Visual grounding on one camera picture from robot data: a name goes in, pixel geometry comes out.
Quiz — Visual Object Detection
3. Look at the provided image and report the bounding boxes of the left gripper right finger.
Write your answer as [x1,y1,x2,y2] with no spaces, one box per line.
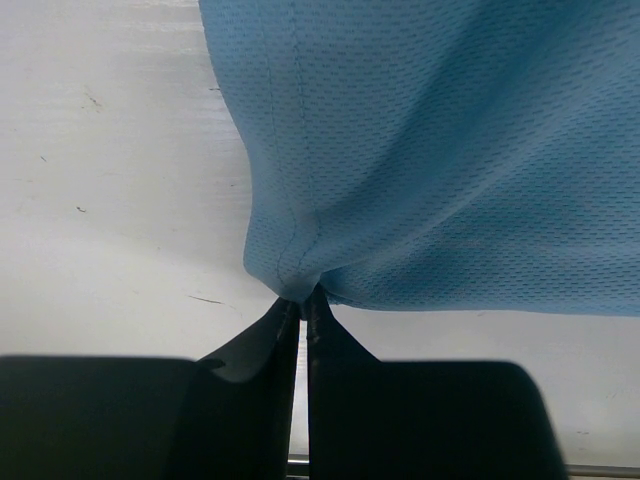
[305,288,567,480]

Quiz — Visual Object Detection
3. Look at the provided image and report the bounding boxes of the aluminium table edge rail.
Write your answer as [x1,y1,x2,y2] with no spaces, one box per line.
[286,454,640,479]

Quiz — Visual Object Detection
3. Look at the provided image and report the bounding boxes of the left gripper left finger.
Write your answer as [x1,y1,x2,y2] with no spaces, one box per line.
[1,300,299,479]

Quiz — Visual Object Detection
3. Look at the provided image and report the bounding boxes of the blue mesh shorts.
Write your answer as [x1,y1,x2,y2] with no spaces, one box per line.
[200,1,639,316]

